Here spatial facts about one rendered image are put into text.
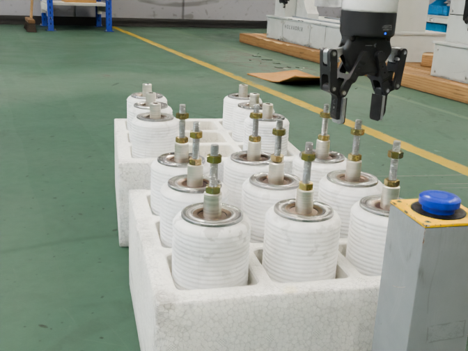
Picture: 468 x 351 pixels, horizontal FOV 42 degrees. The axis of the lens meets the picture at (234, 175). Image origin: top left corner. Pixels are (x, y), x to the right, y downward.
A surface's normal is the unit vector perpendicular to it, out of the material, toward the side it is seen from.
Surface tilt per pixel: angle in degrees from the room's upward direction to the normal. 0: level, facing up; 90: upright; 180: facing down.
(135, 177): 90
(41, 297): 0
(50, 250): 0
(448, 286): 90
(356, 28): 90
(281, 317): 90
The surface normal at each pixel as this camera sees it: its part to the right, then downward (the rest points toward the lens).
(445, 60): -0.92, 0.07
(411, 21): 0.38, 0.29
